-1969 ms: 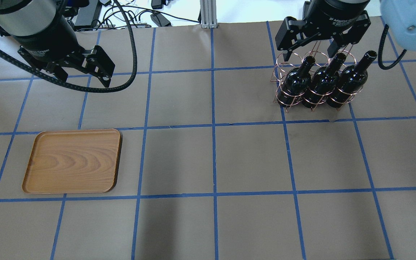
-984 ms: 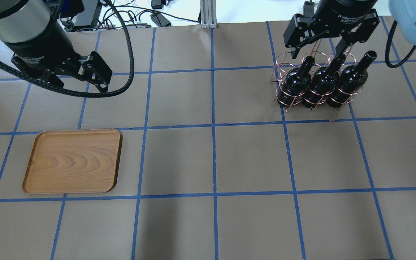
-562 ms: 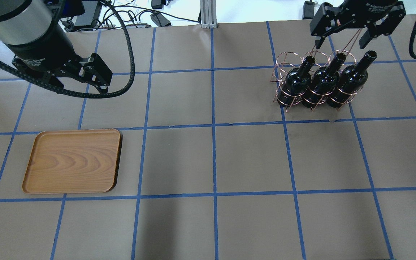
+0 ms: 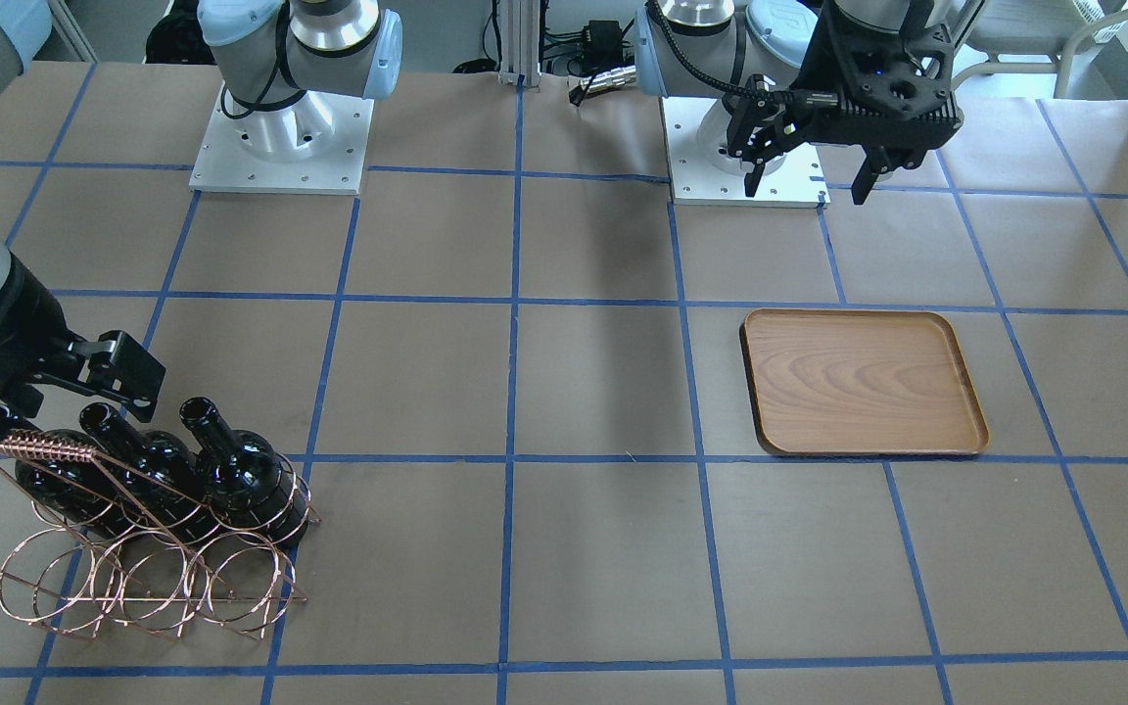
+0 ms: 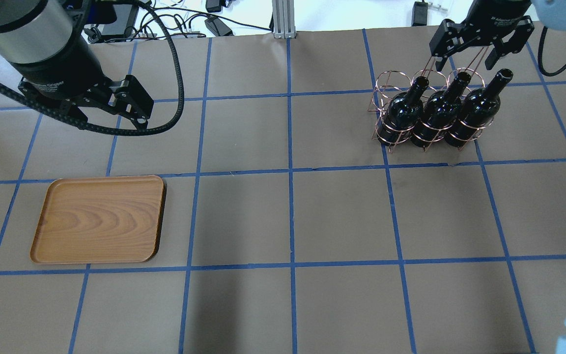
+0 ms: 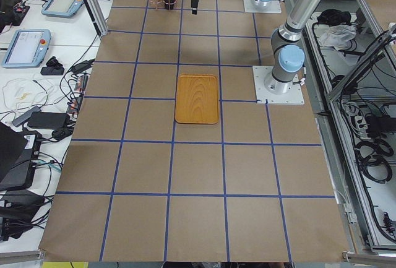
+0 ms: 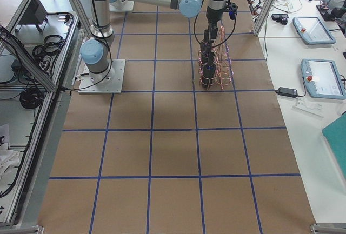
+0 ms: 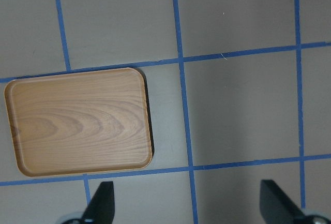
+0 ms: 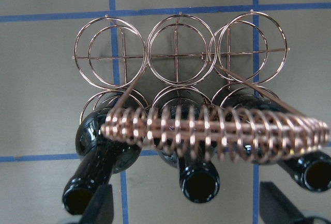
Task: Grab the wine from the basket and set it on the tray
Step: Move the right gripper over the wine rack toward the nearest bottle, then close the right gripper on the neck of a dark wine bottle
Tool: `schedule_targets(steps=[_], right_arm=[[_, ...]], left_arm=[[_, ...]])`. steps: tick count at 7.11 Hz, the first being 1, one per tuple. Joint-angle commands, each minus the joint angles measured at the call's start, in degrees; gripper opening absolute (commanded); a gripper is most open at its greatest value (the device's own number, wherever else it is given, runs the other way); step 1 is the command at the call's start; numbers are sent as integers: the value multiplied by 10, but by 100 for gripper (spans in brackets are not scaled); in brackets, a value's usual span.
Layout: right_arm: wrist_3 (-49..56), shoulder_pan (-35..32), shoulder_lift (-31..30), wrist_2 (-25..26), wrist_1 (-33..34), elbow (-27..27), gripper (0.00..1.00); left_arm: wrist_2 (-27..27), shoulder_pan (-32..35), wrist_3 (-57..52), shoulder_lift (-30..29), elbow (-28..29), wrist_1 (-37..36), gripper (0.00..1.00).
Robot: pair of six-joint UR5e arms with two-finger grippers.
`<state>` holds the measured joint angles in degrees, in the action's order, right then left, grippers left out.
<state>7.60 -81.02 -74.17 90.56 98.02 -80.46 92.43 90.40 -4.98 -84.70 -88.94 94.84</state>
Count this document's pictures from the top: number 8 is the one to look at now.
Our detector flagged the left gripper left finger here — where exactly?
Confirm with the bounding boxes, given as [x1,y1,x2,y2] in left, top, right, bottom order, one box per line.
[81,182,114,224]

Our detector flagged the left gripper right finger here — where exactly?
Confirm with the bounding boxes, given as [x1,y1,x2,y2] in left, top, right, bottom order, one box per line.
[260,180,314,224]

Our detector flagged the wooden tray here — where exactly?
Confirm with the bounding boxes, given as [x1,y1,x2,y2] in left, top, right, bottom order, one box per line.
[4,68,154,177]

